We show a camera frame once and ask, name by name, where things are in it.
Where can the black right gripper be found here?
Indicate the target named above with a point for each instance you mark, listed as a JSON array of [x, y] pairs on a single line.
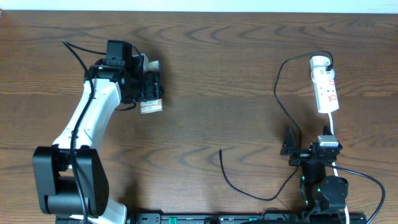
[[289, 148]]

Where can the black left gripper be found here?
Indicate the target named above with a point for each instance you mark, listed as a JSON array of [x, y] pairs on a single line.
[[127, 99]]

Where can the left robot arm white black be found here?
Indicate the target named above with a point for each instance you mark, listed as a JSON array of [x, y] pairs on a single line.
[[69, 176]]

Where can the white charger plug adapter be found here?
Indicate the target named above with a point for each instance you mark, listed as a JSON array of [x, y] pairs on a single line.
[[319, 61]]

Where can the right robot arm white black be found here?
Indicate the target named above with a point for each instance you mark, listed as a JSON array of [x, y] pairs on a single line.
[[323, 193]]

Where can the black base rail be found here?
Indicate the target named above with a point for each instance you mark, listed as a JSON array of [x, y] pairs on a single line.
[[269, 217]]

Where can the white power strip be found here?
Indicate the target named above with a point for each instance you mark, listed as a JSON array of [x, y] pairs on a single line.
[[325, 90]]

